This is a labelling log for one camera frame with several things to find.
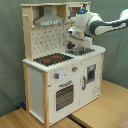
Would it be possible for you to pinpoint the toy oven door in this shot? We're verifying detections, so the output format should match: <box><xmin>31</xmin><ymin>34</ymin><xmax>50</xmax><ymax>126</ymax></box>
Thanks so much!
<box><xmin>55</xmin><ymin>83</ymin><xmax>74</xmax><ymax>112</ymax></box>

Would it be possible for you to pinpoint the grey ice dispenser panel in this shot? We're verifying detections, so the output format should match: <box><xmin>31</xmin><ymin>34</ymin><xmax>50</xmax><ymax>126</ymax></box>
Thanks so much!
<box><xmin>87</xmin><ymin>65</ymin><xmax>96</xmax><ymax>83</ymax></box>

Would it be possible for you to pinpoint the white fridge door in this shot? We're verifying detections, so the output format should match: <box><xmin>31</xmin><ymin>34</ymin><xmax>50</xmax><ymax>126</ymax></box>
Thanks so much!
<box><xmin>80</xmin><ymin>54</ymin><xmax>102</xmax><ymax>106</ymax></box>

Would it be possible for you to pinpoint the left red oven knob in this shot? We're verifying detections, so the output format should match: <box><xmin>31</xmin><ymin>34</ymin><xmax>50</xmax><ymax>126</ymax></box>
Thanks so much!
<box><xmin>54</xmin><ymin>73</ymin><xmax>60</xmax><ymax>79</ymax></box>

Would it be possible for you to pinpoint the grey range hood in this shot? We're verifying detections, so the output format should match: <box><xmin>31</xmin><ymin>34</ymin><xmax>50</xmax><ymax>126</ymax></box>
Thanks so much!
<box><xmin>35</xmin><ymin>5</ymin><xmax>64</xmax><ymax>27</ymax></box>

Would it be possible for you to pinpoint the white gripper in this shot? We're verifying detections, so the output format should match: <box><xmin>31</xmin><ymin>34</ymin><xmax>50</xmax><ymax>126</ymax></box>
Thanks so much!
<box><xmin>67</xmin><ymin>27</ymin><xmax>93</xmax><ymax>48</ymax></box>

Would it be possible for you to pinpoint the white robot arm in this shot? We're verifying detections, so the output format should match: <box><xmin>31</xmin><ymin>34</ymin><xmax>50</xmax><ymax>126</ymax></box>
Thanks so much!
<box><xmin>67</xmin><ymin>9</ymin><xmax>128</xmax><ymax>48</ymax></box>

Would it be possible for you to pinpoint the toy microwave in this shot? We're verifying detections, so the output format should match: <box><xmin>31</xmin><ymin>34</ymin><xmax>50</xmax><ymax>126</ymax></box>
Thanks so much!
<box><xmin>65</xmin><ymin>3</ymin><xmax>91</xmax><ymax>22</ymax></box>

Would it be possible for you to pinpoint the red oven knob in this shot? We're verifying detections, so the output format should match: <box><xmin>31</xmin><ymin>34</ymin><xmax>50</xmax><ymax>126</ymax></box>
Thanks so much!
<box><xmin>54</xmin><ymin>73</ymin><xmax>60</xmax><ymax>79</ymax></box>
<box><xmin>72</xmin><ymin>66</ymin><xmax>78</xmax><ymax>72</ymax></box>

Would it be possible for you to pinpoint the black toy faucet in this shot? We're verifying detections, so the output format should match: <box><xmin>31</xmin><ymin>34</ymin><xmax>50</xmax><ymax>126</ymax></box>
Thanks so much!
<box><xmin>67</xmin><ymin>41</ymin><xmax>75</xmax><ymax>49</ymax></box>

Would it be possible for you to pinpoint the right red oven knob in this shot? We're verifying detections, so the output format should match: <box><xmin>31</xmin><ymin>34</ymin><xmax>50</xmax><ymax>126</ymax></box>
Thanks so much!
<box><xmin>72</xmin><ymin>66</ymin><xmax>78</xmax><ymax>72</ymax></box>

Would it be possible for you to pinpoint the wooden toy kitchen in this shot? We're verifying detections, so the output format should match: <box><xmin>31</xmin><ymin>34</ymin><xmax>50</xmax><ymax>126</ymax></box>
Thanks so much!
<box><xmin>22</xmin><ymin>2</ymin><xmax>105</xmax><ymax>128</ymax></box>

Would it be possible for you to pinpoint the black toy stovetop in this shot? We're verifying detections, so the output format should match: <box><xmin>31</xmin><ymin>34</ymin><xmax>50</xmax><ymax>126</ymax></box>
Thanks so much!
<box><xmin>34</xmin><ymin>53</ymin><xmax>71</xmax><ymax>66</ymax></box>

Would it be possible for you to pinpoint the grey toy sink basin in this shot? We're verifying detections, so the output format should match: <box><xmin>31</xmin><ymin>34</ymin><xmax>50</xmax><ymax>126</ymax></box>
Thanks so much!
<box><xmin>66</xmin><ymin>47</ymin><xmax>94</xmax><ymax>56</ymax></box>

